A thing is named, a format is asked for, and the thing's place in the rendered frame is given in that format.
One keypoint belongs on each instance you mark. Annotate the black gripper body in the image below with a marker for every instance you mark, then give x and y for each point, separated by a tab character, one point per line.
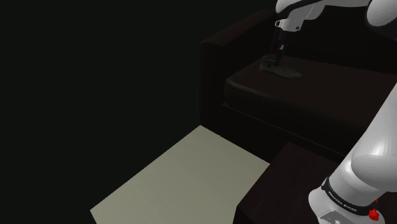
282	38

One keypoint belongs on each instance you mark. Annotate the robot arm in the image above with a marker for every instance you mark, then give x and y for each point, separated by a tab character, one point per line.
369	161

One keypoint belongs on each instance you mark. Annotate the dark grey flat device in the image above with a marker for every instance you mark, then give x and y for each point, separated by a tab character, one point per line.
283	71

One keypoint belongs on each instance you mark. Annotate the dark brown sofa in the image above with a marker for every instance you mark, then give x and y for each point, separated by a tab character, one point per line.
316	99

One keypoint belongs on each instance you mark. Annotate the dark robot stand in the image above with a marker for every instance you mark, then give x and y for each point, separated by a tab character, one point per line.
279	189

